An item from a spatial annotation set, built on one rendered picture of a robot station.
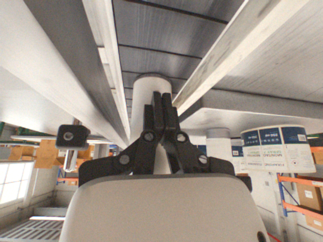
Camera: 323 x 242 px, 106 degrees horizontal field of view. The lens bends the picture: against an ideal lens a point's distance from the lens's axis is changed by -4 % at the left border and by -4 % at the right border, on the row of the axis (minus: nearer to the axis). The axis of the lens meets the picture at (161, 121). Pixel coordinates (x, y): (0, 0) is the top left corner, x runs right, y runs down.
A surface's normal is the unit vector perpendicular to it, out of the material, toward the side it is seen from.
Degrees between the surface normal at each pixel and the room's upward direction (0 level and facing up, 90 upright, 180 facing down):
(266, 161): 90
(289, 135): 90
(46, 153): 91
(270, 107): 90
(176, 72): 0
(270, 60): 0
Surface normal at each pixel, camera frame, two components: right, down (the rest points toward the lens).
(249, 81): 0.00, 0.96
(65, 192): 0.05, -0.26
